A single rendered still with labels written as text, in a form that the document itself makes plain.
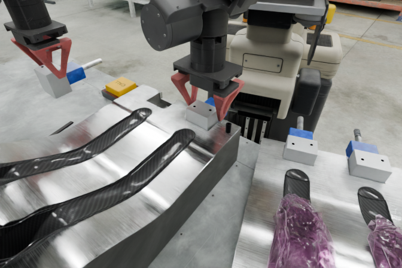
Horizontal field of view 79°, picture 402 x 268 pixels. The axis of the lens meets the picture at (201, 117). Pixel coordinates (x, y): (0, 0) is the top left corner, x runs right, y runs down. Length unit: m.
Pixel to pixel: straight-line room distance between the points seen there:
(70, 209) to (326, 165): 0.40
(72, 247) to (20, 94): 0.63
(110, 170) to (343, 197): 0.36
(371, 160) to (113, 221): 0.40
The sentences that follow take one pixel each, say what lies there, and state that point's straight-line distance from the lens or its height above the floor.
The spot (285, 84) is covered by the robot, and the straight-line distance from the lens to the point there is 0.79.
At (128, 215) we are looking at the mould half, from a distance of 0.34.
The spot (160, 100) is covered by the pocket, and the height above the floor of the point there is 0.87.
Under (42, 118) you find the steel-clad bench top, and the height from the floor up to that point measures 0.80.
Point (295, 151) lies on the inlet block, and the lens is 0.45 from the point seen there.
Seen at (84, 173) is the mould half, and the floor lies 0.90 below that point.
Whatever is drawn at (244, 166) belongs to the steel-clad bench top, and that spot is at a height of 0.80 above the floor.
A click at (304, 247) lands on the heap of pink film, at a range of 0.29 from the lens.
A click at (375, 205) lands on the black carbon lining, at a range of 0.47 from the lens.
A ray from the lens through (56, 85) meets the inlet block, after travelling 0.57.
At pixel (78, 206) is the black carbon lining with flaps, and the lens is 0.35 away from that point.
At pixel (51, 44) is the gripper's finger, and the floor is 1.02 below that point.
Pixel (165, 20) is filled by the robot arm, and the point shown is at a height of 1.10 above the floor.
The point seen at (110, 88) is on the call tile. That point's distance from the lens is 0.71.
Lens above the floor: 1.18
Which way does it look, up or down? 38 degrees down
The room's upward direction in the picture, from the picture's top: straight up
